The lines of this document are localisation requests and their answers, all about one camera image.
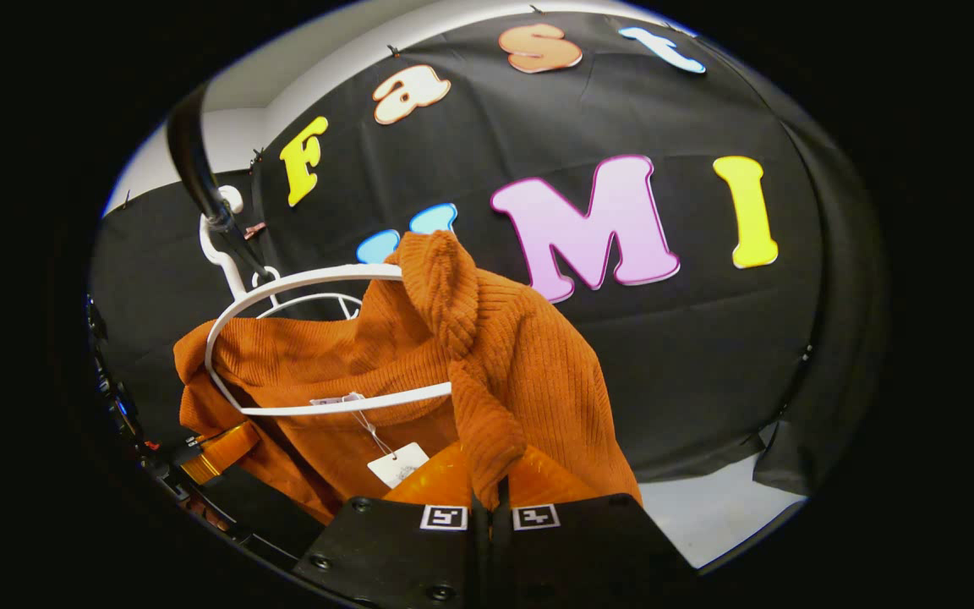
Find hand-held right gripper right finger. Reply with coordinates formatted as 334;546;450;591
491;444;701;609

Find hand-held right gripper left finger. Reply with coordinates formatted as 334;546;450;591
294;442;490;609

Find orange ribbed shirt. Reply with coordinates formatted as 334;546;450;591
172;230;644;525

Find white clothes hanger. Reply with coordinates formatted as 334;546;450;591
200;184;454;417

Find white empty hanger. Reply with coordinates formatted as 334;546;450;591
257;292;363;321

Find black metal clothes rack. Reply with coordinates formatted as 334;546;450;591
164;83;281;284

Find black backdrop cloth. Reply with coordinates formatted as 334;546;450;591
90;8;889;500

